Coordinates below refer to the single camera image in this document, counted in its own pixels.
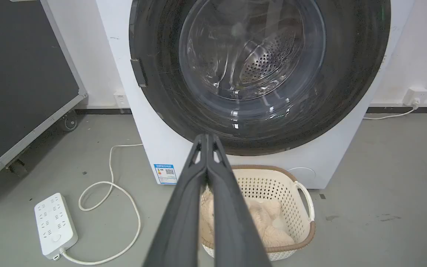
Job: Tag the beige fluffy garment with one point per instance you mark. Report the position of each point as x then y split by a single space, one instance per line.
269 226

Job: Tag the blue energy label sticker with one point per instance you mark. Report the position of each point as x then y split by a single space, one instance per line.
165 174

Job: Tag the white front-load washing machine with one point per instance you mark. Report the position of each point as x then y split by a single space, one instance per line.
161 148

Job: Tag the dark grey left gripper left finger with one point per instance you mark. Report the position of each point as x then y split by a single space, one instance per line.
184 215

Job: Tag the round dark washer door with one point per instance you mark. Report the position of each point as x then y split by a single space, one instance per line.
347 74

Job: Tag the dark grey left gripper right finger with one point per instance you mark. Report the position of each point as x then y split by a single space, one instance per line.
232 218

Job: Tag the white power strip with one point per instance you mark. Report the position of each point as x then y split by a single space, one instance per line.
55 224

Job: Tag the cream perforated laundry basket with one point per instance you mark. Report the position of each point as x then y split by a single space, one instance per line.
291 207

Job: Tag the black flight case on casters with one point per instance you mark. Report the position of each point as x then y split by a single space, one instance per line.
17 74

